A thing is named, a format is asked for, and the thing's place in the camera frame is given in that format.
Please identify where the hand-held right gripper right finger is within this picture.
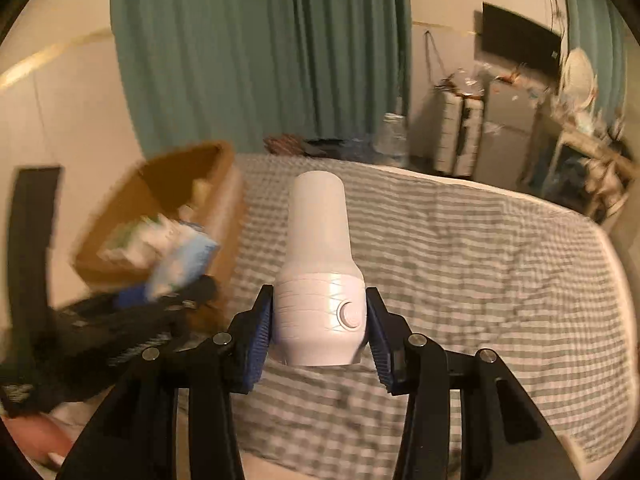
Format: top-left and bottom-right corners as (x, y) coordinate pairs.
(365, 287), (591, 480)

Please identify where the light blue and white box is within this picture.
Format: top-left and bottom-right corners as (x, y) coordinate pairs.
(147, 225), (221, 302)

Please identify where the narrow green curtain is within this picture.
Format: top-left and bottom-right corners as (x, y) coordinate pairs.
(560, 0), (629, 126)

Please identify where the white handheld device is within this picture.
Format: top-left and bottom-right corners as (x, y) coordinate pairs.
(274, 171), (368, 367)

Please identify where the patterned bag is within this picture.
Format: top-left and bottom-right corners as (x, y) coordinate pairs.
(262, 134), (307, 157)

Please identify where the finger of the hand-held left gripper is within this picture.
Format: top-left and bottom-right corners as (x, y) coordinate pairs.
(112, 274), (219, 317)

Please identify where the cardboard box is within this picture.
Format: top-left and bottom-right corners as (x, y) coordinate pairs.
(72, 141), (246, 312)

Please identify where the cluttered wooden desk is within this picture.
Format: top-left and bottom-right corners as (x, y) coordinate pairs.
(520, 105), (640, 222)

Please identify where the clear water bottle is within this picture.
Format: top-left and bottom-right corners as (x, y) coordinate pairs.
(372, 112), (409, 169)

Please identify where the green and white carton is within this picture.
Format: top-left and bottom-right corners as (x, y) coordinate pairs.
(97, 215), (173, 272)

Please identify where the white desk fan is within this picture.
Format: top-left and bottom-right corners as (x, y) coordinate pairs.
(559, 47), (599, 111)

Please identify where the wall television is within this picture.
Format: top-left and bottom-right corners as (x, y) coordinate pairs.
(481, 2), (564, 83)

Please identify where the grey mini fridge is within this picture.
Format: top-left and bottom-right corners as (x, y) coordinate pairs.
(477, 74), (546, 181)

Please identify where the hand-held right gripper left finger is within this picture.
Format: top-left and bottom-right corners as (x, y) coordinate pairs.
(55, 284), (275, 480)

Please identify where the white suitcase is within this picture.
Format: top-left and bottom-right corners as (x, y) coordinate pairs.
(434, 87), (485, 177)

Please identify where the person's left hand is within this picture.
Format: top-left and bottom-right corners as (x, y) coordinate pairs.
(0, 412), (74, 469)

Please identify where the dark bag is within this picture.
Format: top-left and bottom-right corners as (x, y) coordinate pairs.
(305, 137), (372, 161)

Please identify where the wide green curtain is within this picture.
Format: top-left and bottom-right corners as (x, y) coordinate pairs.
(110, 0), (414, 159)

